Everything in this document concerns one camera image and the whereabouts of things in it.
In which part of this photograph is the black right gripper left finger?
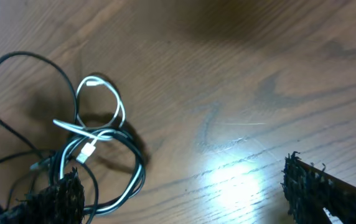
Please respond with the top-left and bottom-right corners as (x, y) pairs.
(0, 168), (85, 224)

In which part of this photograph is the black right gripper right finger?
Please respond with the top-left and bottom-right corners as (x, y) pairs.
(281, 151), (356, 223)

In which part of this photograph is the white cable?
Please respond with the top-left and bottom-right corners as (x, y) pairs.
(52, 75), (143, 215)

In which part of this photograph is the black cable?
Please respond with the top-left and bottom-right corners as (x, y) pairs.
(0, 50), (147, 224)

